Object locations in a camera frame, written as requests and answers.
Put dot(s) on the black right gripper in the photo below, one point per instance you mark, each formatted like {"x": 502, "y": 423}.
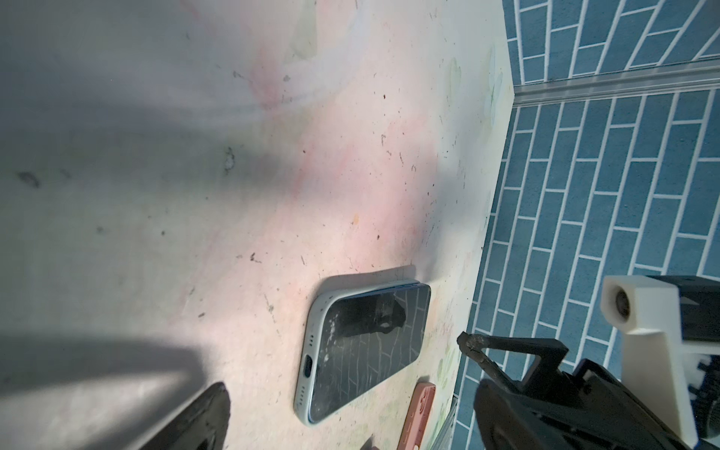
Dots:
{"x": 589, "y": 407}

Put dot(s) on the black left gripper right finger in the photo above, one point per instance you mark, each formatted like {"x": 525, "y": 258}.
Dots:
{"x": 505, "y": 422}

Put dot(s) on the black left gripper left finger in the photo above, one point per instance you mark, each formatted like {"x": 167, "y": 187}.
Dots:
{"x": 203, "y": 425}

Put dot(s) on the blue phone black screen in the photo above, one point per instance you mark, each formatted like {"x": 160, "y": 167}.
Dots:
{"x": 365, "y": 349}

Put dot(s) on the light blue phone case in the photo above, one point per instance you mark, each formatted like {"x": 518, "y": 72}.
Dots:
{"x": 312, "y": 337}

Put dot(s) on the pink phone case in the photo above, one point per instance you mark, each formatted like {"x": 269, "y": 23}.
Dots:
{"x": 417, "y": 417}

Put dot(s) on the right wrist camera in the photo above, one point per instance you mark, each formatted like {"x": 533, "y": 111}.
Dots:
{"x": 670, "y": 348}

